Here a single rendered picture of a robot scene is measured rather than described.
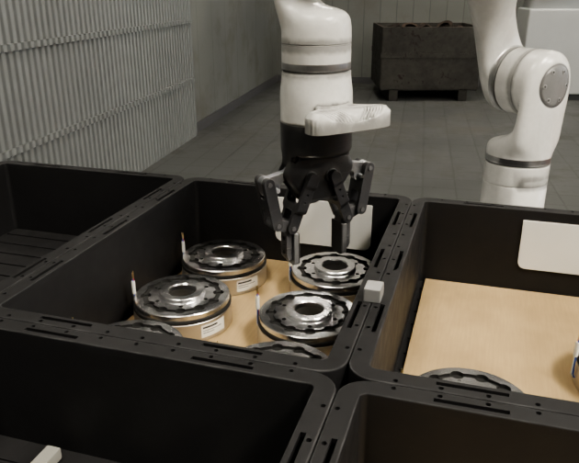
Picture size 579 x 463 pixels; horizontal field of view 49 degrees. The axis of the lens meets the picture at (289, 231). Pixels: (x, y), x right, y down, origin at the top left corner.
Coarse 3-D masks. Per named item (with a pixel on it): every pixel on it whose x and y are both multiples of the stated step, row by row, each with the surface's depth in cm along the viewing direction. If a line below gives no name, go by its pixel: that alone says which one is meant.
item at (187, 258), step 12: (216, 240) 82; (228, 240) 82; (240, 240) 82; (192, 252) 79; (252, 252) 79; (264, 252) 79; (192, 264) 75; (204, 264) 75; (216, 264) 75; (228, 264) 75; (240, 264) 75; (252, 264) 75
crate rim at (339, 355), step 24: (168, 192) 79; (144, 216) 72; (96, 240) 64; (384, 240) 64; (48, 264) 58; (72, 264) 60; (384, 264) 58; (24, 288) 54; (360, 288) 54; (0, 312) 50; (24, 312) 50; (360, 312) 50; (120, 336) 46; (144, 336) 46; (168, 336) 46; (264, 360) 43; (288, 360) 43; (312, 360) 43; (336, 360) 43; (336, 384) 43
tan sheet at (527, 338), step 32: (448, 288) 76; (480, 288) 76; (416, 320) 69; (448, 320) 69; (480, 320) 69; (512, 320) 69; (544, 320) 69; (576, 320) 69; (416, 352) 63; (448, 352) 63; (480, 352) 63; (512, 352) 63; (544, 352) 63; (544, 384) 58
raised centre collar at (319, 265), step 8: (336, 256) 76; (320, 264) 74; (328, 264) 75; (336, 264) 75; (344, 264) 75; (352, 264) 74; (320, 272) 72; (328, 272) 72; (336, 272) 72; (344, 272) 72; (352, 272) 73
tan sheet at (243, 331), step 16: (272, 272) 81; (288, 272) 81; (272, 288) 76; (288, 288) 76; (240, 304) 72; (128, 320) 69; (240, 320) 69; (224, 336) 66; (240, 336) 66; (256, 336) 66
